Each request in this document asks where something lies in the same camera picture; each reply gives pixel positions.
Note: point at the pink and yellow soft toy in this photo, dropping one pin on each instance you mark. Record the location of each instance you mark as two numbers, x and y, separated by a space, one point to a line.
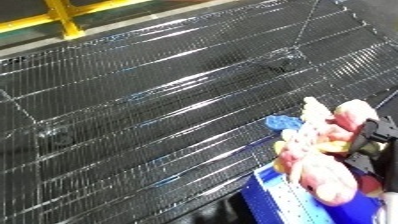
326 153

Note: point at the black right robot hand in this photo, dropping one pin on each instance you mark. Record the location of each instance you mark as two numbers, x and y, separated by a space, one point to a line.
373 140

